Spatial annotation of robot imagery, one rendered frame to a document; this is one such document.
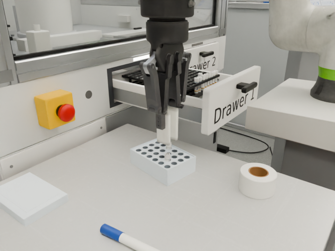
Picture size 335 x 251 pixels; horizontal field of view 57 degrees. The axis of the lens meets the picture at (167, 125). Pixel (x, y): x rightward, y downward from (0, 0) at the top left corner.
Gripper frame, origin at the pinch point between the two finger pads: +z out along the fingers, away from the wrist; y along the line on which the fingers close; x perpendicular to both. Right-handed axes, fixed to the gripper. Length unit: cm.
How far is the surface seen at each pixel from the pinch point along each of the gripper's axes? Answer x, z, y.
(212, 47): -26, -4, -66
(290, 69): -9, 14, -124
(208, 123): 3.5, 2.5, -10.8
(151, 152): -4.8, 7.9, -0.4
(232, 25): -77, 1, -192
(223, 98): 3.5, -1.6, -17.4
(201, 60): -26, 0, -57
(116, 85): -27.0, -0.5, -12.8
